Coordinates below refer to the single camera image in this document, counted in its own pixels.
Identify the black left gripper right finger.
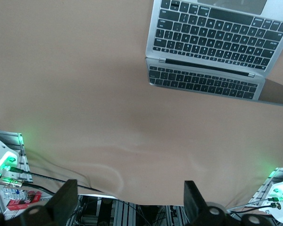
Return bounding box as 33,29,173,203
183,180,273,226

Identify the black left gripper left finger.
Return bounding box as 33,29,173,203
0,179,79,226

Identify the silver laptop with black keys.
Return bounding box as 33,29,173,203
145,0,283,106

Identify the red and white box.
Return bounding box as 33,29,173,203
5,190,42,210

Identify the beige table cloth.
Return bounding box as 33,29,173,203
0,0,283,210

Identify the thin black cable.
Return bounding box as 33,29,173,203
3,165,107,193

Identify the thick black cable, metal plug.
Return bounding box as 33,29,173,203
0,177,56,196

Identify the grey cable with green plug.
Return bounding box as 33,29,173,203
227,197,283,214

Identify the aluminium profile rail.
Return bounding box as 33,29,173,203
0,129,33,184
246,167,283,209

